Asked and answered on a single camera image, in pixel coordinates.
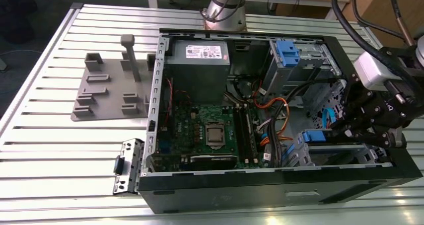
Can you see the black graphics card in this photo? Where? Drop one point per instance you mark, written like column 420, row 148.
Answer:
column 212, row 160

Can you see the grey power supply unit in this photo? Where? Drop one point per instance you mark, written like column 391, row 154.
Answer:
column 195, row 81

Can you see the metal hinged case bracket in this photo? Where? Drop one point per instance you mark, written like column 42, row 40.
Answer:
column 127, row 148

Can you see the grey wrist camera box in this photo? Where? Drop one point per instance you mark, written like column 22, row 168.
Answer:
column 374, row 71

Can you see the black RAM slot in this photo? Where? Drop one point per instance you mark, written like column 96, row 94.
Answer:
column 242, row 133
column 251, row 133

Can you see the metal optical drive cage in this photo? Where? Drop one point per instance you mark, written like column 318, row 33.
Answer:
column 282, row 78

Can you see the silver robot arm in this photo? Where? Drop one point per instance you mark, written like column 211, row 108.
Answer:
column 226, row 19

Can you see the wooden cabinet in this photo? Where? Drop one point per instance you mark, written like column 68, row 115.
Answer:
column 384, row 6

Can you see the black office chair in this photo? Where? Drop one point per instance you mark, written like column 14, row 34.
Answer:
column 16, row 16

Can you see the green motherboard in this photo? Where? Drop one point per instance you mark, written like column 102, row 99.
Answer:
column 212, row 113

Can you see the grey parts rack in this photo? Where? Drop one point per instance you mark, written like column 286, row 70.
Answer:
column 110, row 105

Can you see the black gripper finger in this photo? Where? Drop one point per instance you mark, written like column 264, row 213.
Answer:
column 380, row 136
column 358, row 103

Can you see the blue drive cage latch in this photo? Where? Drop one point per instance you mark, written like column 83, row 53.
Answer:
column 287, row 53

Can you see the silver CPU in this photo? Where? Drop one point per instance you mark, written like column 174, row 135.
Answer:
column 215, row 135

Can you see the black PC case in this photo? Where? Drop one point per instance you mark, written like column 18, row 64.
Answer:
column 232, row 195

